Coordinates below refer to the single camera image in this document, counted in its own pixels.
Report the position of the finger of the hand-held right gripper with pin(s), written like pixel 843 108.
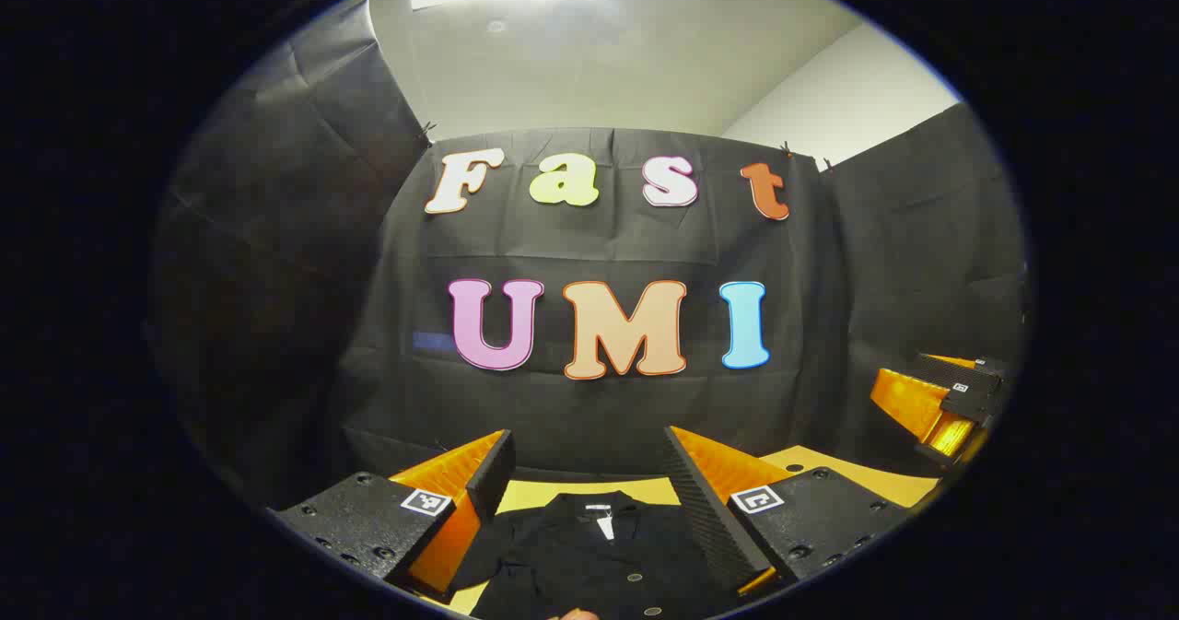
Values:
pixel 967 371
pixel 907 403

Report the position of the black backdrop cloth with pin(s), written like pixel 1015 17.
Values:
pixel 599 242

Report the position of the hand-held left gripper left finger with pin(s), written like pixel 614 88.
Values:
pixel 493 473

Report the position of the black button-up garment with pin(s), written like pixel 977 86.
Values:
pixel 571 555

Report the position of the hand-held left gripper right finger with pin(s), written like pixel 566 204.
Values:
pixel 700 509

